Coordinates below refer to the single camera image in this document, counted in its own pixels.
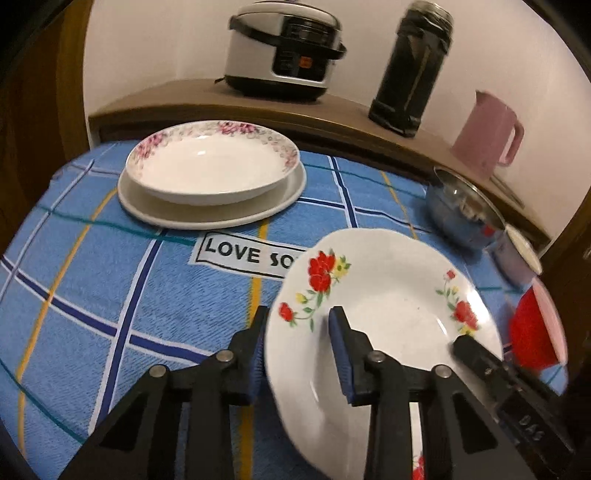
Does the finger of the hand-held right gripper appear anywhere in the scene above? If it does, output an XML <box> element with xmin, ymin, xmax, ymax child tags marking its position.
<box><xmin>451</xmin><ymin>334</ymin><xmax>507</xmax><ymax>376</ymax></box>

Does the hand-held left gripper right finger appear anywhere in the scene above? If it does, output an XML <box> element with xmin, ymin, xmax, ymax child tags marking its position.
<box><xmin>328</xmin><ymin>305</ymin><xmax>527</xmax><ymax>480</ymax></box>

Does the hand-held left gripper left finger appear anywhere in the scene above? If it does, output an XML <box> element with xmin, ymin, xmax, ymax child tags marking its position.
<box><xmin>58</xmin><ymin>305</ymin><xmax>271</xmax><ymax>480</ymax></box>

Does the pink and red plastic bowl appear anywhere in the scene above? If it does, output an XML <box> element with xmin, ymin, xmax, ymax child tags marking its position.
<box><xmin>509</xmin><ymin>277</ymin><xmax>568</xmax><ymax>370</ymax></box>

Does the red flower print plate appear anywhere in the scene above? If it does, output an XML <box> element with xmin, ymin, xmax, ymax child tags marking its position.
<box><xmin>264</xmin><ymin>227</ymin><xmax>505</xmax><ymax>480</ymax></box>

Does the white enamel bowl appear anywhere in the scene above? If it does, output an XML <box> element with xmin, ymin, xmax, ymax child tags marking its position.
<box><xmin>484</xmin><ymin>224</ymin><xmax>543</xmax><ymax>289</ymax></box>

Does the stainless steel bowl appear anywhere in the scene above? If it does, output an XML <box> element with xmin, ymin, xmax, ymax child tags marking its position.
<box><xmin>425</xmin><ymin>166</ymin><xmax>506</xmax><ymax>250</ymax></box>

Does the plain white plate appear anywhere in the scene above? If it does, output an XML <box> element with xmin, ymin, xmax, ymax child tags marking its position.
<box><xmin>117</xmin><ymin>164</ymin><xmax>307</xmax><ymax>230</ymax></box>

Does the blue checked tablecloth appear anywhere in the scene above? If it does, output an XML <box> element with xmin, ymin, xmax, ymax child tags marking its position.
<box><xmin>0</xmin><ymin>141</ymin><xmax>571</xmax><ymax>480</ymax></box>

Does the pink flower print deep plate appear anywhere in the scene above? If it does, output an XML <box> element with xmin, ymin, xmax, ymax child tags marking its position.
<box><xmin>126</xmin><ymin>120</ymin><xmax>301</xmax><ymax>206</ymax></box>

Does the pink electric kettle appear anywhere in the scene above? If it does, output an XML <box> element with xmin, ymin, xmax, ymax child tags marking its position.
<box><xmin>450</xmin><ymin>90</ymin><xmax>525</xmax><ymax>178</ymax></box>

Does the brown wooden cabinet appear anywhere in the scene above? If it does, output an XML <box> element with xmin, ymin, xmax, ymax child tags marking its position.
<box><xmin>88</xmin><ymin>78</ymin><xmax>552</xmax><ymax>252</ymax></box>

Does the black thermos flask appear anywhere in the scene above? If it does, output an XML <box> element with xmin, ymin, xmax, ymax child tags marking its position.
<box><xmin>368</xmin><ymin>0</ymin><xmax>454</xmax><ymax>138</ymax></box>

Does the silver black rice cooker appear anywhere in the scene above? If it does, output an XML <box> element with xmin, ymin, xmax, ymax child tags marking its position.
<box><xmin>224</xmin><ymin>0</ymin><xmax>348</xmax><ymax>103</ymax></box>

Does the black kettle cable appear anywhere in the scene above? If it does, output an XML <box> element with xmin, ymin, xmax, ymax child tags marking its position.
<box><xmin>490</xmin><ymin>175</ymin><xmax>525</xmax><ymax>207</ymax></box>

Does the brown wooden wall panel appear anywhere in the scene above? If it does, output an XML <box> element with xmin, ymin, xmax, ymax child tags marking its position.
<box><xmin>0</xmin><ymin>0</ymin><xmax>95</xmax><ymax>259</ymax></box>

